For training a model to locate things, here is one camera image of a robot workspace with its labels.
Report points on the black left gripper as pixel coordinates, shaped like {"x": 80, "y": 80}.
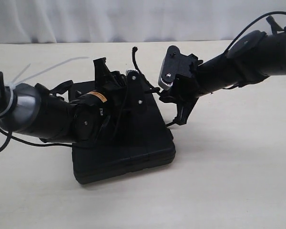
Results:
{"x": 114, "y": 87}

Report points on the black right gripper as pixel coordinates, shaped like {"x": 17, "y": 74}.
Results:
{"x": 180, "y": 90}

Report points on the black plastic carry case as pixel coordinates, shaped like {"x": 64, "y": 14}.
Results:
{"x": 142, "y": 141}

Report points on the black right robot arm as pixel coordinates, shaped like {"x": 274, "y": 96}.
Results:
{"x": 254, "y": 58}

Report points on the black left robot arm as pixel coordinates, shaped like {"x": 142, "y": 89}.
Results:
{"x": 92, "y": 115}

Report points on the white zip tie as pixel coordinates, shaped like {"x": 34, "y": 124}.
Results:
{"x": 19, "y": 81}

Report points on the white backdrop curtain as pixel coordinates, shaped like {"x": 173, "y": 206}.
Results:
{"x": 61, "y": 21}

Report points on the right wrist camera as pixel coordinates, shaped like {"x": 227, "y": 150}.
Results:
{"x": 176, "y": 65}

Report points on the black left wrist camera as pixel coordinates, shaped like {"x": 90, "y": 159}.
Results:
{"x": 135, "y": 91}

